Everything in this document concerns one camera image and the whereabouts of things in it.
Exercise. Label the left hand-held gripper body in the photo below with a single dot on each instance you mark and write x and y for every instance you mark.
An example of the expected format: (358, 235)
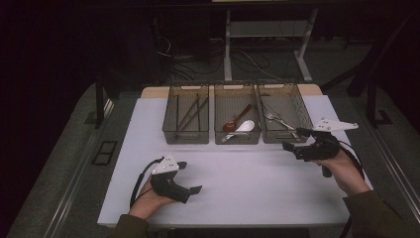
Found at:
(168, 190)

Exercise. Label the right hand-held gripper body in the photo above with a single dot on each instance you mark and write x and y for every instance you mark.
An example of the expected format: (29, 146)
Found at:
(320, 148)

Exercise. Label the metal fork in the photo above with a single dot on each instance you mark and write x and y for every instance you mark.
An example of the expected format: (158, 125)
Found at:
(280, 121)

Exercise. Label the smoky clear plastic bin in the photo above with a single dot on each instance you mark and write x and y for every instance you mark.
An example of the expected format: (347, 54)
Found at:
(228, 105)
(170, 119)
(290, 105)

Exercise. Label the white ceramic spoon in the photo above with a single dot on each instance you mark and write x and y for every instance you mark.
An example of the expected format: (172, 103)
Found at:
(246, 126)

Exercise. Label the brown wooden spoon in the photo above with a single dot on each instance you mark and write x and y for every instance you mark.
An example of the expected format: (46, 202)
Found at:
(229, 126)

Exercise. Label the white table mat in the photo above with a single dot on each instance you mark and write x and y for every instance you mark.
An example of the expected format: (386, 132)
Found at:
(247, 191)

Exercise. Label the black metal stand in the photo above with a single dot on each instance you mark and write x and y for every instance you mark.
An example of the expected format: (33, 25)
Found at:
(372, 105)

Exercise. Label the white metal stand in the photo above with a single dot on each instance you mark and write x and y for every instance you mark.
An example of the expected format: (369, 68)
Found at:
(228, 49)

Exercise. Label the metal floor rail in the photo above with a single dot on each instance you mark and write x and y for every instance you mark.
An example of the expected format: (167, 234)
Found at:
(71, 191)
(401, 180)

